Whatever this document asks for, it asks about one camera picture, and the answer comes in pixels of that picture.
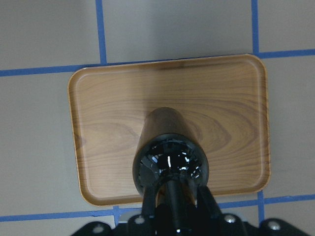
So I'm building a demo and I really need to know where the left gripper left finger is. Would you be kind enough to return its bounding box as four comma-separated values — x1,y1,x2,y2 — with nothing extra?
141,184,159,219

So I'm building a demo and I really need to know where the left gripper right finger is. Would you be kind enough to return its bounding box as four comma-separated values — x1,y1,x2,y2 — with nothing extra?
197,186,222,219

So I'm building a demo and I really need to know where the dark glass wine bottle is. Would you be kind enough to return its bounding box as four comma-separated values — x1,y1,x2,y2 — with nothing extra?
132,107,210,236

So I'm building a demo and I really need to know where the wooden tray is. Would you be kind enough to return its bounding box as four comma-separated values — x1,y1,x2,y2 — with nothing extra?
68,54,270,206

